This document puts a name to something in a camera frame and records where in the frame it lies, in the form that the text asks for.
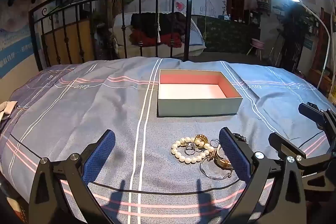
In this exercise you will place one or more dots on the gold wristwatch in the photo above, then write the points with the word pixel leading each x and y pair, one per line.
pixel 223 161

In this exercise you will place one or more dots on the blue wall poster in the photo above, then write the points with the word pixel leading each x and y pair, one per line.
pixel 15 50

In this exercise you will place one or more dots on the yellow wooden board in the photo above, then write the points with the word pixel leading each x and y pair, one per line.
pixel 84 37

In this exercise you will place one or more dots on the pink stool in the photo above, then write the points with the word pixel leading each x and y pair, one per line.
pixel 257 43

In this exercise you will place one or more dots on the red clothing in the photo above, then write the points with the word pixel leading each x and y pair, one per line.
pixel 149 40

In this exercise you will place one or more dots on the white wicker chair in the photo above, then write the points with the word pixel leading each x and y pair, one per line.
pixel 120 29

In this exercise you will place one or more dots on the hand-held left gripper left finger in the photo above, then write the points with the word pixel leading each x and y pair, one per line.
pixel 99 155

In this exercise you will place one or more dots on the black clothing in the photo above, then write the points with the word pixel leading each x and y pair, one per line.
pixel 149 22

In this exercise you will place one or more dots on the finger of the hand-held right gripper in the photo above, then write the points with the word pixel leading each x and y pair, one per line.
pixel 294 148
pixel 323 119

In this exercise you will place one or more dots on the box with pink lining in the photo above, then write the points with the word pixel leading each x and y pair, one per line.
pixel 199 108

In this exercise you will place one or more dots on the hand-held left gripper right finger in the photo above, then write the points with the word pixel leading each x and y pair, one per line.
pixel 233 155

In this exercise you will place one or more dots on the dark green floral cloth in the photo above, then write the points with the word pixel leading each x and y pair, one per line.
pixel 225 35

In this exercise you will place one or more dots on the black iron bed headboard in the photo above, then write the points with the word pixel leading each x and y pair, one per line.
pixel 188 29

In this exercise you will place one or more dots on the beige cloth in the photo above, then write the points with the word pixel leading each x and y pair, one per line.
pixel 7 108

